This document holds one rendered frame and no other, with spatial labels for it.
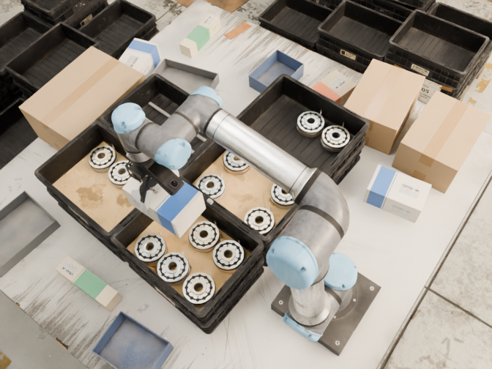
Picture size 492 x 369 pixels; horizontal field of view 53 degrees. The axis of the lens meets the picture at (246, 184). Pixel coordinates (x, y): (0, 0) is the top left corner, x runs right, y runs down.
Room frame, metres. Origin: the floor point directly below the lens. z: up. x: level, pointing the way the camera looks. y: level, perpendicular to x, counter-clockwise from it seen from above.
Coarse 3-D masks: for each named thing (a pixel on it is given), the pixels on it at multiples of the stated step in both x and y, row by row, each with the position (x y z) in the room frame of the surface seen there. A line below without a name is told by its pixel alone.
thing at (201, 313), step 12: (132, 216) 0.77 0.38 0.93; (228, 216) 0.74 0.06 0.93; (120, 228) 0.73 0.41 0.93; (240, 228) 0.69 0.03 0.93; (252, 252) 0.61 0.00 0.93; (144, 264) 0.60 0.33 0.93; (156, 276) 0.56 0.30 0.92; (168, 288) 0.52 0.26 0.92; (228, 288) 0.50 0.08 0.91; (180, 300) 0.48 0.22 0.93; (216, 300) 0.47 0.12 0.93; (192, 312) 0.44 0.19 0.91; (204, 312) 0.43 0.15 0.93
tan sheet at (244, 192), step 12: (216, 168) 0.99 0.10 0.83; (252, 168) 0.98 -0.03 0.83; (228, 180) 0.94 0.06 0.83; (240, 180) 0.93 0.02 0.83; (252, 180) 0.93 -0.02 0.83; (264, 180) 0.92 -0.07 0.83; (228, 192) 0.89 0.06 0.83; (240, 192) 0.88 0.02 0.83; (252, 192) 0.88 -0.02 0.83; (264, 192) 0.87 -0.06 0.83; (228, 204) 0.84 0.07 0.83; (240, 204) 0.83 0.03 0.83; (252, 204) 0.83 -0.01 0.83; (264, 204) 0.82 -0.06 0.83; (240, 216) 0.79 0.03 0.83; (276, 216) 0.77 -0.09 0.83
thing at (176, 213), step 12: (132, 180) 0.77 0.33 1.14; (156, 192) 0.73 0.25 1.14; (180, 192) 0.72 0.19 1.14; (192, 192) 0.72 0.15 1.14; (132, 204) 0.74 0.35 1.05; (156, 204) 0.69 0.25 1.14; (168, 204) 0.68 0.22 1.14; (180, 204) 0.68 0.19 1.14; (192, 204) 0.68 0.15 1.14; (204, 204) 0.71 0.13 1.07; (156, 216) 0.67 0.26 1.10; (168, 216) 0.65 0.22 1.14; (180, 216) 0.64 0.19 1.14; (192, 216) 0.67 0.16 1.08; (168, 228) 0.64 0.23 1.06; (180, 228) 0.63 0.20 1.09
